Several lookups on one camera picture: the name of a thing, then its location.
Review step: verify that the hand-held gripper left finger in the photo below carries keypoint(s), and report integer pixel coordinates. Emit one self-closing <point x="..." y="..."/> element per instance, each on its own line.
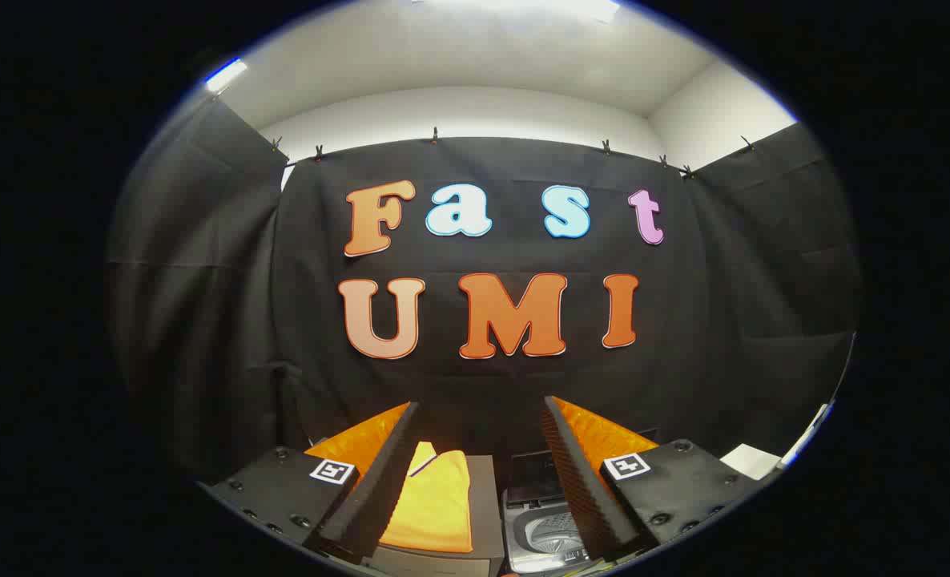
<point x="379" y="497"/>

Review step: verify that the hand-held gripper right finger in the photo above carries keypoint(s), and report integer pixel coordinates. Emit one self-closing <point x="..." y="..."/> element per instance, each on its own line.
<point x="583" y="489"/>

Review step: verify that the dark glass washing machine lid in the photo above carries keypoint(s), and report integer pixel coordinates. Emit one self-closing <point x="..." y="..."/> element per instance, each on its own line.
<point x="533" y="477"/>

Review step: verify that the grey washing machine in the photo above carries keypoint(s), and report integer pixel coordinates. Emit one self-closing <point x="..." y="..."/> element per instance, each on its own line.
<point x="547" y="533"/>

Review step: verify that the yellow polo shirt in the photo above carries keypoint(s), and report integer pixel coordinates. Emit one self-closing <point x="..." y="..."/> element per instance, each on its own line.
<point x="439" y="497"/>

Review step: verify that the white paper sheet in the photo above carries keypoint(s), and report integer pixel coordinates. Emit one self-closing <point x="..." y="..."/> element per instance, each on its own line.
<point x="751" y="461"/>

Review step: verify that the row of black clips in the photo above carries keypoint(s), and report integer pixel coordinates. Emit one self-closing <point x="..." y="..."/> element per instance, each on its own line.
<point x="435" y="136"/>

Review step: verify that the ceiling light panel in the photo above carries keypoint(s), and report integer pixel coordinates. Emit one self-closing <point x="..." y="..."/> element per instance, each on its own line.
<point x="523" y="6"/>
<point x="225" y="74"/>

